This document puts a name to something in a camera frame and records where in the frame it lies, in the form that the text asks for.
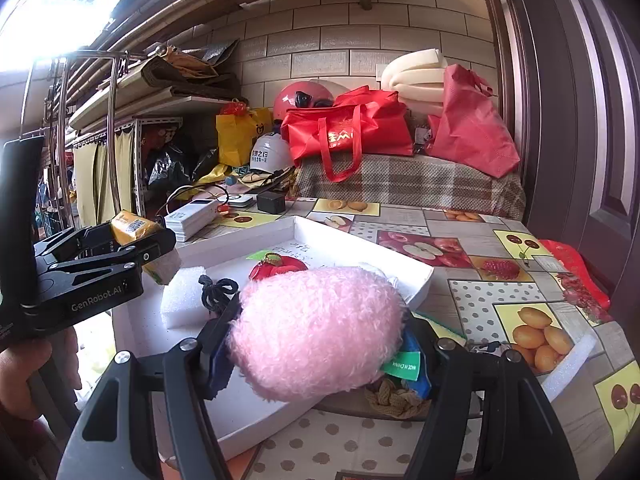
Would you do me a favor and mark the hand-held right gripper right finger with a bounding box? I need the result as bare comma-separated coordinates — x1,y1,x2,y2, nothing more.
397,310,581,480

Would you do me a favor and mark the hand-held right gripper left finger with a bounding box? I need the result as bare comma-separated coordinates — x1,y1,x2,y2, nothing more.
56,292,246,480

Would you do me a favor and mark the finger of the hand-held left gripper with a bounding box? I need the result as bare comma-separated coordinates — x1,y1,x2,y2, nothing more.
39,229,179,287
32,223,121,264

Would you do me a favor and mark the yellow sponge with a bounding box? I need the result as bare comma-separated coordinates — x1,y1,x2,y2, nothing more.
109,210,182,286

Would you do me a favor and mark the white foam tray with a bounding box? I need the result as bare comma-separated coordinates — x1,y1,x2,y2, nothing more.
112,215,435,461

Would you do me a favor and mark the white foam block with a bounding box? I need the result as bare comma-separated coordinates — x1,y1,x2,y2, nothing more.
160,266,221,331

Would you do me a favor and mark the black hair tie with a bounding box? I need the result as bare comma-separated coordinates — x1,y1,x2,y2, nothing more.
198,274,241,318

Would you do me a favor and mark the pink plush toy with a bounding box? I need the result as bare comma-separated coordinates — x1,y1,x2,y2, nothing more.
226,266,421,403

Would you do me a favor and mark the white soft cloth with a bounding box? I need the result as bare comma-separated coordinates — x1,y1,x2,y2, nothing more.
357,260,401,291

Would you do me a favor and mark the red plush apple charm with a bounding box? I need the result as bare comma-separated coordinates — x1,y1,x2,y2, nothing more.
248,252,307,283

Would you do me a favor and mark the person's left hand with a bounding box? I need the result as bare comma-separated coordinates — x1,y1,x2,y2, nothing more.
0,327,83,418

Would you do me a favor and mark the white power bank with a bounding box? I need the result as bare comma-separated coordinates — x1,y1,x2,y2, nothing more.
164,199,221,242

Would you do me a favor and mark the yellow curtain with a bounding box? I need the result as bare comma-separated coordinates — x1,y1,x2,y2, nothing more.
72,130,136,228

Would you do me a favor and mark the yellow green scouring pad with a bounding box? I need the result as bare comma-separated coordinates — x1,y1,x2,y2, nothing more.
410,310,468,343

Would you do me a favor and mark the black plastic bag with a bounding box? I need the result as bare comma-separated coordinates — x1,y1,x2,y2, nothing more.
145,142,218,191

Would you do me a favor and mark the yellow cloth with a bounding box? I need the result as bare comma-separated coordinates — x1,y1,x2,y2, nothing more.
192,162,301,193

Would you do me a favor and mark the black charger cube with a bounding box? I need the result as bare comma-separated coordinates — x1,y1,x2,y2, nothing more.
256,191,287,216

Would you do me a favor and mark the metal storage rack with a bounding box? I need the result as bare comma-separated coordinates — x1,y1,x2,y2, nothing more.
20,50,246,231

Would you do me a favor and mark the yellow paper bag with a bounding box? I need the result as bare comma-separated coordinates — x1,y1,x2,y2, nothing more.
216,107,273,167

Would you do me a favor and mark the flat white foam sheet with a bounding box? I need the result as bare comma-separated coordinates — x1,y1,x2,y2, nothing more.
542,332,598,403

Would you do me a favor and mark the white helmet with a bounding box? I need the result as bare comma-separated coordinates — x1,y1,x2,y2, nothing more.
248,132,296,175

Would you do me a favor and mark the fruit print tablecloth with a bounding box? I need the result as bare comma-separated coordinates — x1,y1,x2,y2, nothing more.
160,195,640,480

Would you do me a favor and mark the folded brown cloth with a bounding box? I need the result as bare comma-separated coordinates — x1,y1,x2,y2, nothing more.
140,40,246,101

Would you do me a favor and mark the red plastic bag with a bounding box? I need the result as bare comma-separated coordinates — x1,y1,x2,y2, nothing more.
537,239,613,311

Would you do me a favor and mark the plaid blanket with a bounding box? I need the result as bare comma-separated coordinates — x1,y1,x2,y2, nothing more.
292,152,526,221

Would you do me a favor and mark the red helmet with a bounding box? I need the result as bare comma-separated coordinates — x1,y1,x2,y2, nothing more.
272,81,335,121

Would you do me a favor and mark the red tote bag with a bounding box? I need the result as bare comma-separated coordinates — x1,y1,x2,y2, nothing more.
280,85,415,183

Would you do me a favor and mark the red nonwoven bag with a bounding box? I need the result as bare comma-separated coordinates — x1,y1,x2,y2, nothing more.
426,64,521,178

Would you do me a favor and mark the rolled white foam sheet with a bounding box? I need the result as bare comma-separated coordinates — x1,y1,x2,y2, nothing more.
381,49,456,118

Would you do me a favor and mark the brown door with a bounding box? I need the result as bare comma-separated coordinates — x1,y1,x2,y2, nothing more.
480,0,640,301

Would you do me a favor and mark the brown braided rope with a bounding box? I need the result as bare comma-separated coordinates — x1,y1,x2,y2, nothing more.
365,377,433,421

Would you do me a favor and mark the white cable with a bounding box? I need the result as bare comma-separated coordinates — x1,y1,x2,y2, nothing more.
155,185,231,216

